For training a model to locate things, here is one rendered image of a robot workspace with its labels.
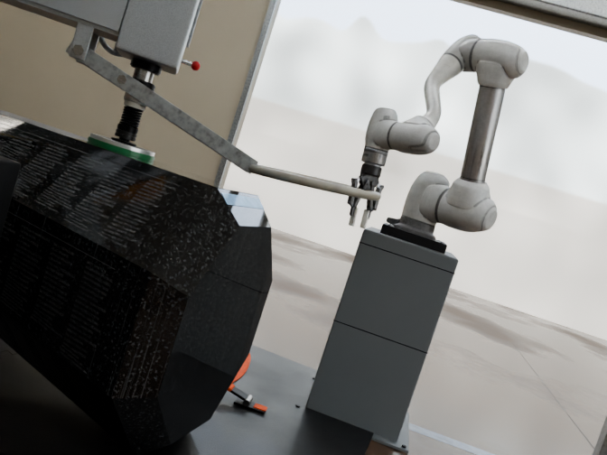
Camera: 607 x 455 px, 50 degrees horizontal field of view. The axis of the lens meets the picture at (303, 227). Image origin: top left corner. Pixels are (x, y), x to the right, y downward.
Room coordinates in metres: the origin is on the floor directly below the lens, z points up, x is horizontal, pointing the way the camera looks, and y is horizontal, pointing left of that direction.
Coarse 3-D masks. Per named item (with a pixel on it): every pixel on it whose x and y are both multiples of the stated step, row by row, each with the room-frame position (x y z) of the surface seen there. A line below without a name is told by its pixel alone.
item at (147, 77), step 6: (138, 72) 2.12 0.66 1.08; (144, 72) 2.12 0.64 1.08; (150, 72) 2.14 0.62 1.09; (138, 78) 2.12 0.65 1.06; (144, 78) 2.13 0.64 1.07; (150, 78) 2.14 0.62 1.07; (144, 84) 2.12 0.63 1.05; (150, 84) 2.13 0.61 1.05; (126, 96) 2.12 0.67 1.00; (132, 96) 2.12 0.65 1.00; (138, 102) 2.12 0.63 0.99
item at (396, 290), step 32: (384, 256) 2.65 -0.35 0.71; (416, 256) 2.63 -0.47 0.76; (448, 256) 2.62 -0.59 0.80; (352, 288) 2.66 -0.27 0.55; (384, 288) 2.65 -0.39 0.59; (416, 288) 2.63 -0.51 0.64; (448, 288) 2.61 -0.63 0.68; (352, 320) 2.66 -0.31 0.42; (384, 320) 2.64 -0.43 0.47; (416, 320) 2.62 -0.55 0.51; (352, 352) 2.65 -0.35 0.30; (384, 352) 2.63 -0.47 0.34; (416, 352) 2.61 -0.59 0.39; (320, 384) 2.66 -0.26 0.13; (352, 384) 2.65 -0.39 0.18; (384, 384) 2.63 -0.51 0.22; (352, 416) 2.64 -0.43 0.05; (384, 416) 2.62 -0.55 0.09
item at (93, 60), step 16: (80, 48) 2.02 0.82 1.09; (96, 64) 2.06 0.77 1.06; (112, 64) 2.07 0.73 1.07; (112, 80) 2.08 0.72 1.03; (128, 80) 2.09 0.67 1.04; (144, 96) 2.10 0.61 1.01; (160, 96) 2.11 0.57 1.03; (160, 112) 2.12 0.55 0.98; (176, 112) 2.13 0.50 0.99; (192, 128) 2.14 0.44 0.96; (208, 128) 2.15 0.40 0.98; (208, 144) 2.16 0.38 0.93; (224, 144) 2.17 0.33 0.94; (240, 160) 2.18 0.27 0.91; (256, 160) 2.20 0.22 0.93
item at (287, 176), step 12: (252, 168) 2.17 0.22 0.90; (264, 168) 2.13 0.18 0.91; (288, 180) 2.07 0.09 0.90; (300, 180) 2.06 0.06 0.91; (312, 180) 2.06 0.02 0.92; (324, 180) 2.52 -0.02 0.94; (336, 192) 2.08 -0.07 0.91; (348, 192) 2.09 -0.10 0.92; (360, 192) 2.12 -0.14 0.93; (372, 192) 2.18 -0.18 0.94
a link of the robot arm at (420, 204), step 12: (420, 180) 2.79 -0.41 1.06; (432, 180) 2.76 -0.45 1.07; (444, 180) 2.78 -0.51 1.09; (408, 192) 2.83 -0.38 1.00; (420, 192) 2.77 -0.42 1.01; (432, 192) 2.74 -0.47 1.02; (408, 204) 2.79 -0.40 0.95; (420, 204) 2.75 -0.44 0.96; (432, 204) 2.72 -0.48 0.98; (408, 216) 2.78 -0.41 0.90; (420, 216) 2.76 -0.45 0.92; (432, 216) 2.74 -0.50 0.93
